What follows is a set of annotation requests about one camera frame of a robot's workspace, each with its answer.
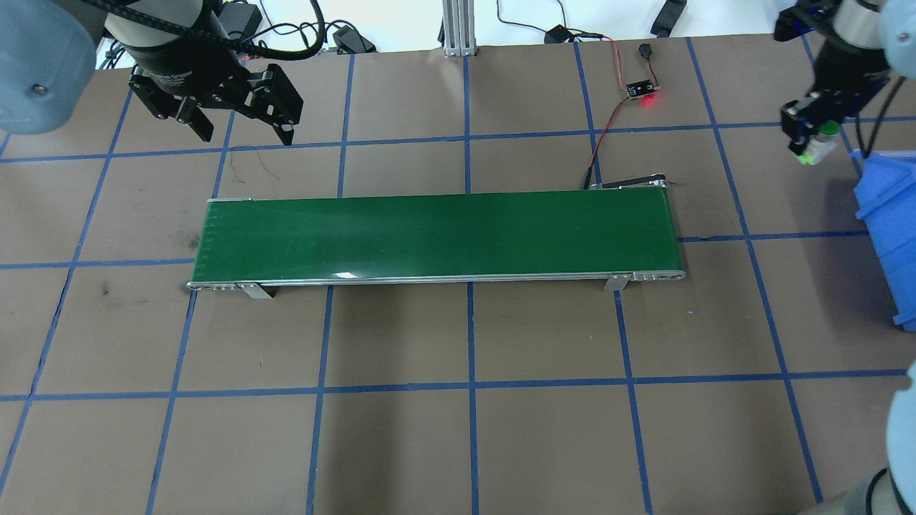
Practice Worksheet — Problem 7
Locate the green conveyor belt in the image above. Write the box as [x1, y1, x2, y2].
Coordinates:
[187, 172, 687, 300]

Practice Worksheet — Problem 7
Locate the black power adapter brick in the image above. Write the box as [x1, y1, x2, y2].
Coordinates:
[650, 0, 688, 38]

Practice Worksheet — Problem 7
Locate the aluminium profile post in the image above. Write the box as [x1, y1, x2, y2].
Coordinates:
[442, 0, 477, 57]

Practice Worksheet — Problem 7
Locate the green push button switch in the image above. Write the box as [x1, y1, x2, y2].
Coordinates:
[796, 120, 843, 167]

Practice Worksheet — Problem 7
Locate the thin red wire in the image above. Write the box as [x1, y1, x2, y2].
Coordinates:
[571, 30, 630, 90]

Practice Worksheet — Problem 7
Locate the blue open-front plastic bin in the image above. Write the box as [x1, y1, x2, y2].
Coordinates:
[853, 149, 916, 330]

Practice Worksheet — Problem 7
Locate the arm braided black cable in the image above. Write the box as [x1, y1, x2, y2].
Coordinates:
[79, 0, 327, 62]
[854, 74, 904, 159]

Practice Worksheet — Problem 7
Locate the black charger block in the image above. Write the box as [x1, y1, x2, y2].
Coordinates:
[332, 24, 377, 55]

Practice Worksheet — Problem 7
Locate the thin black cable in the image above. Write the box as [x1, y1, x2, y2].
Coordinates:
[496, 0, 570, 34]

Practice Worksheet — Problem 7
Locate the black barrel plug lead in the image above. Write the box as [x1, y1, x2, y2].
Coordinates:
[637, 43, 661, 87]

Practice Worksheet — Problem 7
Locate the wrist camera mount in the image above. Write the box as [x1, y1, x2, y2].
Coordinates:
[774, 0, 842, 41]
[218, 0, 265, 41]

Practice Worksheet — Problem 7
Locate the red and black wire pair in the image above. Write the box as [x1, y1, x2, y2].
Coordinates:
[582, 97, 632, 191]

